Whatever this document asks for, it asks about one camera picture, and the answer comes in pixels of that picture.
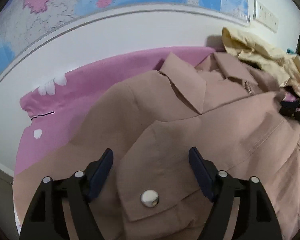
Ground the dusty pink jacket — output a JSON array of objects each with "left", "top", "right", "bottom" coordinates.
[{"left": 13, "top": 53, "right": 300, "bottom": 239}]

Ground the cream yellow jacket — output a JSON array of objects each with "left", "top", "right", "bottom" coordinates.
[{"left": 222, "top": 27, "right": 300, "bottom": 97}]

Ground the pink floral bed sheet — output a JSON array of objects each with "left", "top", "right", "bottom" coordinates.
[{"left": 14, "top": 47, "right": 216, "bottom": 175}]

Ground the white wall switch right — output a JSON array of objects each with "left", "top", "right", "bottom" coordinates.
[{"left": 271, "top": 16, "right": 279, "bottom": 33}]

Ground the white wall socket middle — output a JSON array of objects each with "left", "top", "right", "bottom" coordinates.
[{"left": 264, "top": 9, "right": 274, "bottom": 29}]

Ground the white wall socket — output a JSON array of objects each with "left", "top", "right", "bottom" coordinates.
[
  {"left": 254, "top": 0, "right": 266, "bottom": 24},
  {"left": 264, "top": 9, "right": 274, "bottom": 29}
]

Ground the white wall socket left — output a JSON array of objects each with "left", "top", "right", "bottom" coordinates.
[{"left": 254, "top": 0, "right": 266, "bottom": 24}]

